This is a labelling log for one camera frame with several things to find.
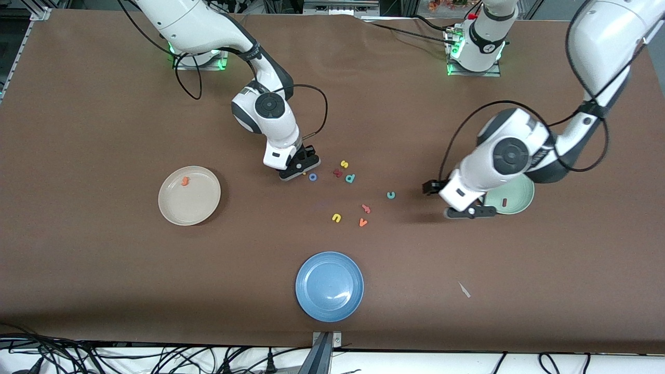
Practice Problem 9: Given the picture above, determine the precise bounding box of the green plate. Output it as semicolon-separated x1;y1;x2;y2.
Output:
483;174;536;215

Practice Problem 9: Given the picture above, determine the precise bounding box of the beige plate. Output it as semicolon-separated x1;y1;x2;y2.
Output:
158;166;222;226

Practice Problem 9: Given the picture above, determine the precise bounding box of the blue plate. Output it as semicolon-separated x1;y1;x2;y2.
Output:
295;251;365;323

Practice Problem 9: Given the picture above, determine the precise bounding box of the silver power strip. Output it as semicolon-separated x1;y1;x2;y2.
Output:
303;0;381;16

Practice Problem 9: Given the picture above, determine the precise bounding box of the brown table cover sheet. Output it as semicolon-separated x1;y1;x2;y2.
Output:
0;9;665;354

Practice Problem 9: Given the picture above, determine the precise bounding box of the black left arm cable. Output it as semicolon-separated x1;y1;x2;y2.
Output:
439;0;609;182

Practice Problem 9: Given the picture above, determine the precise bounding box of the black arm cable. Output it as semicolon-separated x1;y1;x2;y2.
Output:
118;0;329;140
439;0;609;182

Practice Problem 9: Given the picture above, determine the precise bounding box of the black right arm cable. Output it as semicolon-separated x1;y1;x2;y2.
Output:
118;0;329;140

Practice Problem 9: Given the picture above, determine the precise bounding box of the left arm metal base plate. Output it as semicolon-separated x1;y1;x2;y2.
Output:
446;29;502;77

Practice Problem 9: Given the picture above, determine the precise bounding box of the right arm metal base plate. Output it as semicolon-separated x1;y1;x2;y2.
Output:
171;49;229;71

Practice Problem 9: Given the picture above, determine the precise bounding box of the long black table cable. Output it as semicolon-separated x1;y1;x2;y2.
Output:
361;21;453;43

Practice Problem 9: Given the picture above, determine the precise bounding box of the short black table cable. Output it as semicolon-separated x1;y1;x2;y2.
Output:
409;15;459;33

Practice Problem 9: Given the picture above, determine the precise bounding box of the silver metal bracket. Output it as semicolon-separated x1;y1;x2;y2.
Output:
312;331;342;348

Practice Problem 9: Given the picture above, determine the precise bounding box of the looped black floor cable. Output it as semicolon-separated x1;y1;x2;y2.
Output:
539;352;591;374

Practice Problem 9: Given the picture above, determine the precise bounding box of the aluminium frame profile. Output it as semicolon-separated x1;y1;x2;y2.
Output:
0;6;52;102

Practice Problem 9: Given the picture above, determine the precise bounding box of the black floor cable tangle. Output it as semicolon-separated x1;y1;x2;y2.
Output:
0;322;312;374

